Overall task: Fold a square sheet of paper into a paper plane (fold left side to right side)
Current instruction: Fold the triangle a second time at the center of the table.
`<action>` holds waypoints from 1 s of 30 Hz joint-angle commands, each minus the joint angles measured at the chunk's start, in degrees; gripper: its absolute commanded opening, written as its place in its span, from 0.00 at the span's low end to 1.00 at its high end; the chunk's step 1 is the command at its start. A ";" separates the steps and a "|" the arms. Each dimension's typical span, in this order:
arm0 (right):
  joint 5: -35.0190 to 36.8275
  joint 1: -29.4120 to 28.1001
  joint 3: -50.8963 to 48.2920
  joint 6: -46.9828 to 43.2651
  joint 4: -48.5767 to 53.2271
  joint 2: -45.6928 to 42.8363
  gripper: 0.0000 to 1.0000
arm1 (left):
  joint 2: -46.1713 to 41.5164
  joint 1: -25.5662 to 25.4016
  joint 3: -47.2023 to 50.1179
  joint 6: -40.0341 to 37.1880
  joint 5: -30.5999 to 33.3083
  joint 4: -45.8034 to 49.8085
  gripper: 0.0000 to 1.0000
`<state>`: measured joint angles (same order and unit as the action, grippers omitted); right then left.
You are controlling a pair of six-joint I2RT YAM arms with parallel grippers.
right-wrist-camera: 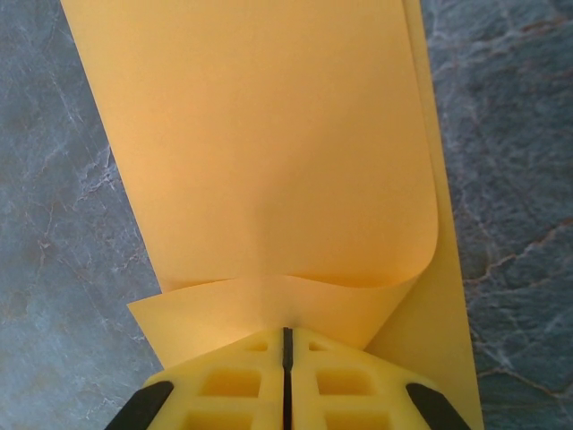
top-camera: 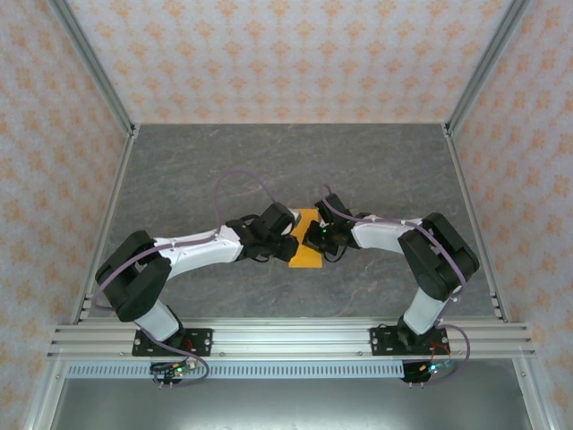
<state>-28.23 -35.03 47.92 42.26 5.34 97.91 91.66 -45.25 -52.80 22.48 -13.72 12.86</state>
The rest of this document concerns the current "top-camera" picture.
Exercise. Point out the grey metal sheet panel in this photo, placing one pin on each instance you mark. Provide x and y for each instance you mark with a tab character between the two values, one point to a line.
291	405

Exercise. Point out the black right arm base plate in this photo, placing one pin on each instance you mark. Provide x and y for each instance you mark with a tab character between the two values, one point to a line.
385	342

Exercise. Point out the small circuit board with LED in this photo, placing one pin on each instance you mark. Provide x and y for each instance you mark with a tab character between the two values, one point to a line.
179	368
434	368

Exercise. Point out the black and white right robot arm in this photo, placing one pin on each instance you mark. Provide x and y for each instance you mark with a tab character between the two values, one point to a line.
380	233

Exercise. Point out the aluminium frame leg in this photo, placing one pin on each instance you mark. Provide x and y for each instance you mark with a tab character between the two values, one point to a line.
532	398
45	398

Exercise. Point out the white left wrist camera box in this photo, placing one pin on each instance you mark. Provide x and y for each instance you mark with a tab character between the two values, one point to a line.
291	226

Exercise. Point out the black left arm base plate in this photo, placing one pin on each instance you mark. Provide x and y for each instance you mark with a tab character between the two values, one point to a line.
201	342

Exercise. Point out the aluminium frame post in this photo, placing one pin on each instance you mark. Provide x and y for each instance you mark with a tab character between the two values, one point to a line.
488	62
94	62

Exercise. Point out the orange square paper sheet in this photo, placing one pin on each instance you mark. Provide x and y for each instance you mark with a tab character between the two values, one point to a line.
306	260

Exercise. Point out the aluminium table side rail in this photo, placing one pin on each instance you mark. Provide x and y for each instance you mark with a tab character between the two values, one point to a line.
467	197
114	197

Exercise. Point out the aluminium mounting beam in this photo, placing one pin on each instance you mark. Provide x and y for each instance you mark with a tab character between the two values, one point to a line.
291	338

